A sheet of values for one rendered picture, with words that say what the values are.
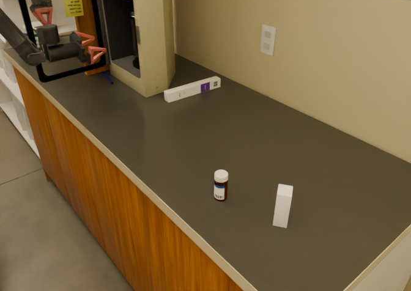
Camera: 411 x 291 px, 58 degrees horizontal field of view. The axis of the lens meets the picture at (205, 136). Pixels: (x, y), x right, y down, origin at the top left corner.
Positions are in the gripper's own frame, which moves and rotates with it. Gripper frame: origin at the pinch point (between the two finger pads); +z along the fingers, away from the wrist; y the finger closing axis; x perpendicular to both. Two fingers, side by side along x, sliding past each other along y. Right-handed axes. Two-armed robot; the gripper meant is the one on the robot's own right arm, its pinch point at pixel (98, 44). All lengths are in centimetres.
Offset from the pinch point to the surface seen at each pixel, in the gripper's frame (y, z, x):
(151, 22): -10.7, 16.6, -11.6
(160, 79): -16.6, 19.4, 11.3
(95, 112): -17.0, -9.9, 18.3
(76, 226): 3, -15, 121
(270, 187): -87, 9, -1
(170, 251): -77, -14, 28
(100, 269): -33, -18, 111
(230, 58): -20, 55, 8
